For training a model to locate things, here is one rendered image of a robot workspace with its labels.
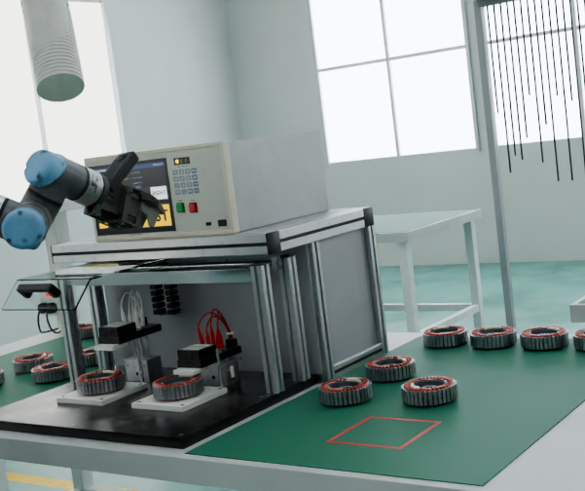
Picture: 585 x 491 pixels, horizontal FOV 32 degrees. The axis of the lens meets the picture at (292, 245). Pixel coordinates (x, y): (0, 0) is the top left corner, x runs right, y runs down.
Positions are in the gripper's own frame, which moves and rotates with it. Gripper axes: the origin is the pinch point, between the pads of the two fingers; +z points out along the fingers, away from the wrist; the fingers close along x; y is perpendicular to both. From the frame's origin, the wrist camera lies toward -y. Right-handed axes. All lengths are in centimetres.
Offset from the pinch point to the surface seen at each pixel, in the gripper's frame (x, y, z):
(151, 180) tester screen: -8.0, -8.5, 3.9
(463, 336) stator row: 42, 14, 69
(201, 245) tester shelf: 7.0, 6.7, 7.9
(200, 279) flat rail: 5.7, 13.6, 10.3
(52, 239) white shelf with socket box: -108, -15, 61
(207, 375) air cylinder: 1.8, 33.4, 22.3
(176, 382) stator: 2.6, 36.7, 11.3
